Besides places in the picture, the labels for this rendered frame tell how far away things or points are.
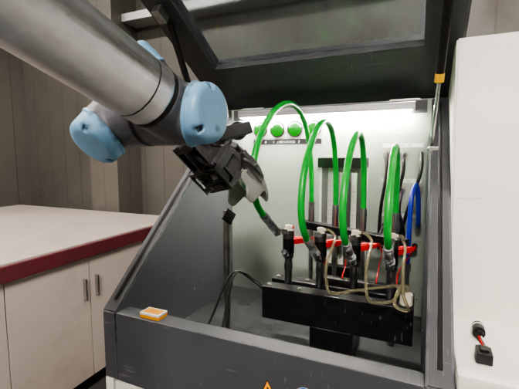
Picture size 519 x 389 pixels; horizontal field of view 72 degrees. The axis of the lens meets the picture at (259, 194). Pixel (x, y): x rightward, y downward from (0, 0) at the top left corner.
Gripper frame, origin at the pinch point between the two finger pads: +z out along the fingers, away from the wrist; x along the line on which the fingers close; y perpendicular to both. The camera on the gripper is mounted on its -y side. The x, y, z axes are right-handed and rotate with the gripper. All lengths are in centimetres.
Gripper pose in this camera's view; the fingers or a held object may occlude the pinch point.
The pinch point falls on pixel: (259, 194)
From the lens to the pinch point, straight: 73.4
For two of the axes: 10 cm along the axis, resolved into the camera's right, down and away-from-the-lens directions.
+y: -3.4, 7.3, -5.9
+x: 7.5, -1.6, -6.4
